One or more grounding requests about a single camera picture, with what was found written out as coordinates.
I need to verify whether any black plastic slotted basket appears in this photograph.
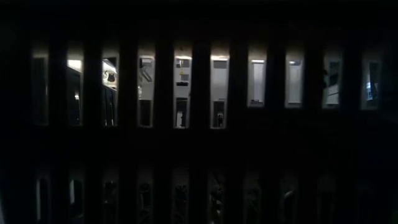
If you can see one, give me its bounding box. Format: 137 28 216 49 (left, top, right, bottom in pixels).
0 0 398 224

